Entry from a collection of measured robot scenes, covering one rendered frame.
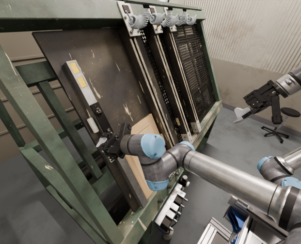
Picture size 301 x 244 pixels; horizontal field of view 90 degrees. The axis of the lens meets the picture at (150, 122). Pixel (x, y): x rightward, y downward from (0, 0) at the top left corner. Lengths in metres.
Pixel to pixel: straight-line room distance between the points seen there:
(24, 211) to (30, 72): 1.89
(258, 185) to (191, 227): 1.69
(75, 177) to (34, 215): 1.63
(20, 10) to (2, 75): 0.24
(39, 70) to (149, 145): 0.62
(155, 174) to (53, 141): 0.45
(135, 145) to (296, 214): 0.39
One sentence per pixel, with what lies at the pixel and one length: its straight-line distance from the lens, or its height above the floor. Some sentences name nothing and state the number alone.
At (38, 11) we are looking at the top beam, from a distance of 0.82.
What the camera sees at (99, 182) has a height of 1.14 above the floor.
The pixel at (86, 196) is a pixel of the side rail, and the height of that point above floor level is 1.22.
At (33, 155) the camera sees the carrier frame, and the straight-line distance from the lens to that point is 1.79.
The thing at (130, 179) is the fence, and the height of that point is 1.10.
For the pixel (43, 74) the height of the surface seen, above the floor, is 1.67.
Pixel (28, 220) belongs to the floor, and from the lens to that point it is 2.39.
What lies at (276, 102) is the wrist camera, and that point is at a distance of 0.76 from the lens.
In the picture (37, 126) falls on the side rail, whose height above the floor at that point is 1.55.
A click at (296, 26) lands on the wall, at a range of 3.87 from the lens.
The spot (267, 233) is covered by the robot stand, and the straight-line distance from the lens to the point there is 1.26.
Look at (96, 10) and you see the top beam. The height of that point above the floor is 1.91.
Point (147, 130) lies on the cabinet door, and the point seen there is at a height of 1.23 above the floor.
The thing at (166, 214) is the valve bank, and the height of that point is 0.74.
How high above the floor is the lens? 1.93
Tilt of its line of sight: 37 degrees down
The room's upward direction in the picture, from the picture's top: 4 degrees clockwise
